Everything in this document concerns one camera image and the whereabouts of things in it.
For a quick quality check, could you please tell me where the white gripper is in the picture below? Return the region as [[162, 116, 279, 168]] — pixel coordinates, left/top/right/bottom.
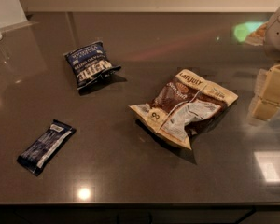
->
[[248, 7, 280, 121]]

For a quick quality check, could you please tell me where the brown chip bag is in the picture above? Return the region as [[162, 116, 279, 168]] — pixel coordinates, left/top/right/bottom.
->
[[130, 69, 238, 149]]

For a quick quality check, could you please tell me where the blue chip bag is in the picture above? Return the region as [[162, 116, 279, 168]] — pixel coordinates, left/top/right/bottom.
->
[[64, 41, 121, 90]]

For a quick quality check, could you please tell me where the dark blue snack bar wrapper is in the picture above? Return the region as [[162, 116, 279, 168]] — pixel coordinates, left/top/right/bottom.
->
[[17, 119, 76, 176]]

